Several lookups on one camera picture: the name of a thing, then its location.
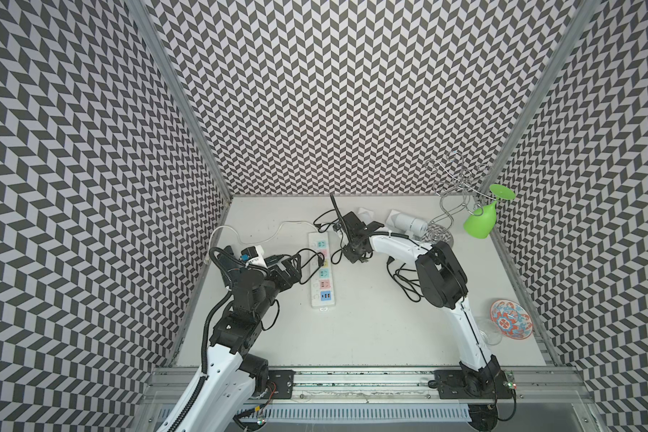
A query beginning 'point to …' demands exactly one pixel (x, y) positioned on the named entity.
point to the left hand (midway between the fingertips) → (290, 262)
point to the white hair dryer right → (416, 228)
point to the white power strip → (321, 270)
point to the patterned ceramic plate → (511, 319)
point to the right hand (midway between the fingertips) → (354, 252)
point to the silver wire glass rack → (457, 186)
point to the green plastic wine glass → (482, 222)
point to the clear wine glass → (489, 331)
